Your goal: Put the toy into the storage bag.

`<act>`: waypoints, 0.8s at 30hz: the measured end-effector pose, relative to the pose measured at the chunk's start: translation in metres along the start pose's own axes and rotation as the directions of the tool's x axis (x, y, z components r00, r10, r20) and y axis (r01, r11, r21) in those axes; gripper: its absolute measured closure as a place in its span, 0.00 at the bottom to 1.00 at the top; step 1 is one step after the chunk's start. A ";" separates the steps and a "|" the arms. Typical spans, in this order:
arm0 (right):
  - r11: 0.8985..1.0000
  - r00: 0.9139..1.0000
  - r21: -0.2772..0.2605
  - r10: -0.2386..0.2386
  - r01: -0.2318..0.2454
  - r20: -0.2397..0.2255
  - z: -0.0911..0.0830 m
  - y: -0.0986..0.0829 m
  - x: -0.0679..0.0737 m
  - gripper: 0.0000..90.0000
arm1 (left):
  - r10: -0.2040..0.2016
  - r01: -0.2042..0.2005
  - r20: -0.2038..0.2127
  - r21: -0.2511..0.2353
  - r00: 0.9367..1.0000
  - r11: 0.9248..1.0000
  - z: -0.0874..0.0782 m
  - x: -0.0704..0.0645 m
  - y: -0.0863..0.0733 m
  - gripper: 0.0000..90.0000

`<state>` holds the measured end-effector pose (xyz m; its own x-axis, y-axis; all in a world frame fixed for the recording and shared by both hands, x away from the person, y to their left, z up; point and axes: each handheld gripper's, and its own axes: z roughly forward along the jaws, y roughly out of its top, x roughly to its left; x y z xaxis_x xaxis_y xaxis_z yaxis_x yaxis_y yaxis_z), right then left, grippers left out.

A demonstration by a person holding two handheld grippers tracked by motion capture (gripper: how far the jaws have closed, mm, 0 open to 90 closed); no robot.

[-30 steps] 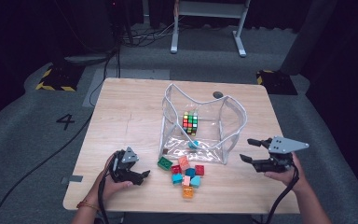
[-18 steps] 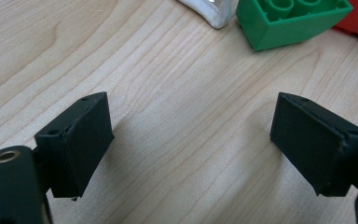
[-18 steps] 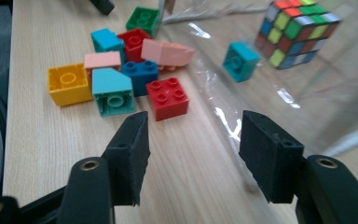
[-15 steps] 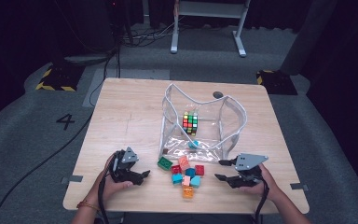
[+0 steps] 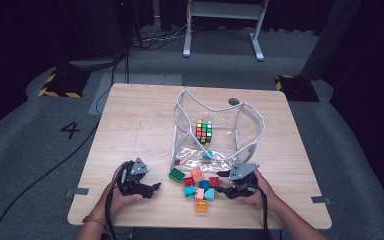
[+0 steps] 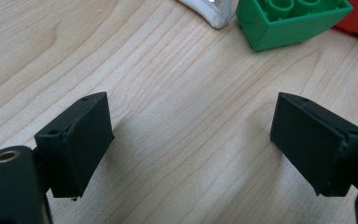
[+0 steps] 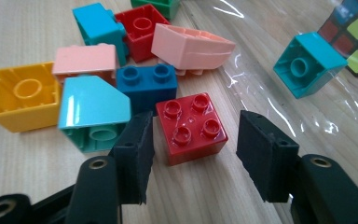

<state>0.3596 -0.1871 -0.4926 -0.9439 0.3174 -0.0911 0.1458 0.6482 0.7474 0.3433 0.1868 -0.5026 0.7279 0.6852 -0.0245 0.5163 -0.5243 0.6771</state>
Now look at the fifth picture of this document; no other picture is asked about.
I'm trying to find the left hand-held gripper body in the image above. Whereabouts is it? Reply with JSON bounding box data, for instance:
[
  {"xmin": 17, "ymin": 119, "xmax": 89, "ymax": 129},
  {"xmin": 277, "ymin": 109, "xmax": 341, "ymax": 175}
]
[{"xmin": 117, "ymin": 157, "xmax": 150, "ymax": 199}]

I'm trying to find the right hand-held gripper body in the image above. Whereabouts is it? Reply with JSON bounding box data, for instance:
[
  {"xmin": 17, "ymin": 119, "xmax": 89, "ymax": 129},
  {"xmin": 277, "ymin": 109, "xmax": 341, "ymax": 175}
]
[{"xmin": 228, "ymin": 162, "xmax": 261, "ymax": 200}]

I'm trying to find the salmon building block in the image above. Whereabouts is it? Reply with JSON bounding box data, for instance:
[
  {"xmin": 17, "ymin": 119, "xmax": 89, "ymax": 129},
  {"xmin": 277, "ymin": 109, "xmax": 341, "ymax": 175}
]
[{"xmin": 191, "ymin": 166, "xmax": 204, "ymax": 183}]

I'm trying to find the green building block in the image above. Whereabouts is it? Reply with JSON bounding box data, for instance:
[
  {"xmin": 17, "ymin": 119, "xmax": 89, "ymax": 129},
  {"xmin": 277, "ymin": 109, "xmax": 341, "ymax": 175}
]
[{"xmin": 168, "ymin": 167, "xmax": 186, "ymax": 184}]

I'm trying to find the clear plastic bag white trim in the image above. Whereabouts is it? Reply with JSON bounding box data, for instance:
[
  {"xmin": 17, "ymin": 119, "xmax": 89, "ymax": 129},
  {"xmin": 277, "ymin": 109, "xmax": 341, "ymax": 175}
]
[{"xmin": 169, "ymin": 88, "xmax": 267, "ymax": 174}]

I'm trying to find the multicolour puzzle cube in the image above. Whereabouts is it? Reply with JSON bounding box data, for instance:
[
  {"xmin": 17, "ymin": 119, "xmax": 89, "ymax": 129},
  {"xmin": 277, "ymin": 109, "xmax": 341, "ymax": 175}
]
[{"xmin": 195, "ymin": 119, "xmax": 214, "ymax": 147}]

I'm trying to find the person's right hand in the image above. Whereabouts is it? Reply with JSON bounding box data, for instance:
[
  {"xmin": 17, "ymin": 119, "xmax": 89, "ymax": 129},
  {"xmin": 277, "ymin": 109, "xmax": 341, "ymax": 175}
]
[{"xmin": 235, "ymin": 169, "xmax": 278, "ymax": 211}]

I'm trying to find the person's left hand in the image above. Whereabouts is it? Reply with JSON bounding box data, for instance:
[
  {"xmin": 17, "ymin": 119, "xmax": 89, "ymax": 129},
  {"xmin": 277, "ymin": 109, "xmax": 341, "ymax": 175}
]
[{"xmin": 94, "ymin": 164, "xmax": 144, "ymax": 222}]

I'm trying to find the grey tape strip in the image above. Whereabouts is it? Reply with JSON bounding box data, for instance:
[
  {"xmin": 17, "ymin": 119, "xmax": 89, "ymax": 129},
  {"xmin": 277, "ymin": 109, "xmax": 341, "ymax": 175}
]
[
  {"xmin": 310, "ymin": 195, "xmax": 332, "ymax": 205},
  {"xmin": 65, "ymin": 187, "xmax": 90, "ymax": 198}
]

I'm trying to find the black yellow striped base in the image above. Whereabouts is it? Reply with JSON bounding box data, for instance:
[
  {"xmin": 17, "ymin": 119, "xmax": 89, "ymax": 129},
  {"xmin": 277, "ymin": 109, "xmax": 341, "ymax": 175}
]
[
  {"xmin": 37, "ymin": 68, "xmax": 92, "ymax": 99},
  {"xmin": 274, "ymin": 74, "xmax": 320, "ymax": 103}
]

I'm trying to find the dark equipment stand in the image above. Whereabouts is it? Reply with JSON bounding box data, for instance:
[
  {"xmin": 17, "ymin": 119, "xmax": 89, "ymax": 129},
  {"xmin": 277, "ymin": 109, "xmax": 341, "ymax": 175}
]
[{"xmin": 56, "ymin": 0, "xmax": 129, "ymax": 72}]

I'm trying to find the grey pillar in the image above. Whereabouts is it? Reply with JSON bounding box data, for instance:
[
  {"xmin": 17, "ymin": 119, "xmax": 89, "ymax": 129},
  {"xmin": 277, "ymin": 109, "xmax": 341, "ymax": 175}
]
[{"xmin": 300, "ymin": 0, "xmax": 364, "ymax": 82}]

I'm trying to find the white metal stand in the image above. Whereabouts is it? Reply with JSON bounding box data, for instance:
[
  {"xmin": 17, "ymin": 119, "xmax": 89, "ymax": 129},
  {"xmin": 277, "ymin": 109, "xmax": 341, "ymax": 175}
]
[{"xmin": 182, "ymin": 0, "xmax": 270, "ymax": 62}]

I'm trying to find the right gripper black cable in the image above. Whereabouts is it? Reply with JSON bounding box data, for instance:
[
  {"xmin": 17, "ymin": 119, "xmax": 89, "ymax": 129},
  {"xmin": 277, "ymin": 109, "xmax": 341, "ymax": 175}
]
[{"xmin": 259, "ymin": 188, "xmax": 273, "ymax": 240}]

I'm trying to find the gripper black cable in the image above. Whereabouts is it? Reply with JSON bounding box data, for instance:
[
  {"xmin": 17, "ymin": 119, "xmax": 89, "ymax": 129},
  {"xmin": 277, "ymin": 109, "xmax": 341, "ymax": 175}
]
[
  {"xmin": 104, "ymin": 186, "xmax": 118, "ymax": 240},
  {"xmin": 259, "ymin": 188, "xmax": 273, "ymax": 240}
]

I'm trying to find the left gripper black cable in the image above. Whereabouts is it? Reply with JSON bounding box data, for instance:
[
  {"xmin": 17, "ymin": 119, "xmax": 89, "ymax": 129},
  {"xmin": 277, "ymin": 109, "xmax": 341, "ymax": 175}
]
[{"xmin": 104, "ymin": 186, "xmax": 118, "ymax": 240}]

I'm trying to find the red string bracelet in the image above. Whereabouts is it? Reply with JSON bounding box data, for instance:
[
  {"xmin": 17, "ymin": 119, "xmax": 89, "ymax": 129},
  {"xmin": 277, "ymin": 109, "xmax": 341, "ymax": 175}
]
[{"xmin": 81, "ymin": 214, "xmax": 108, "ymax": 228}]

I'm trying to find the long black floor cable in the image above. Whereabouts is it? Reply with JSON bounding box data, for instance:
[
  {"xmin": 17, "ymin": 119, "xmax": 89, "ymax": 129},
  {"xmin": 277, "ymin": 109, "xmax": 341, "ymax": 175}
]
[{"xmin": 0, "ymin": 54, "xmax": 129, "ymax": 240}]

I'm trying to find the bundle of floor cables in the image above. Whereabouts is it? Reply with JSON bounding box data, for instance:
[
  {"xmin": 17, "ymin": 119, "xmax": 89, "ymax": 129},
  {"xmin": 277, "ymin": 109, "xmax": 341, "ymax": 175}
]
[{"xmin": 129, "ymin": 23, "xmax": 194, "ymax": 52}]

